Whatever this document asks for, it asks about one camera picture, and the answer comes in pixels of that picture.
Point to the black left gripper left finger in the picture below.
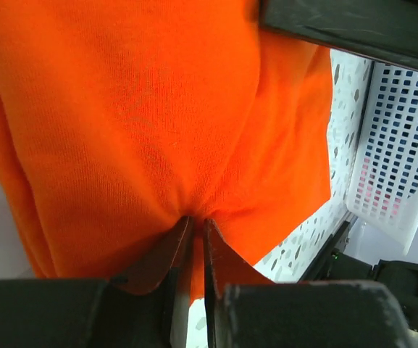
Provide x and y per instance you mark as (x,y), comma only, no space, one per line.
(145,305)

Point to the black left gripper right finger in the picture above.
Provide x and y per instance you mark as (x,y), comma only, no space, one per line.
(246,309)

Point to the orange t-shirt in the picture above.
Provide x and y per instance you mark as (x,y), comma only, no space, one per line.
(117,118)

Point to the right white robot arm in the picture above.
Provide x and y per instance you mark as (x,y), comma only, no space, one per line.
(386,30)

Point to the pink t-shirt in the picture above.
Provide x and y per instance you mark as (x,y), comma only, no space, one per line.
(379,190)

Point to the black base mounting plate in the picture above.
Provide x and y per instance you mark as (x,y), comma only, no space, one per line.
(395,281)

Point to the white perforated laundry basket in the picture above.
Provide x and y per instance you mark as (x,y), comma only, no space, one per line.
(406,226)

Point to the navy blue t-shirt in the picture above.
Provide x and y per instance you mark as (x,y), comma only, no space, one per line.
(393,120)

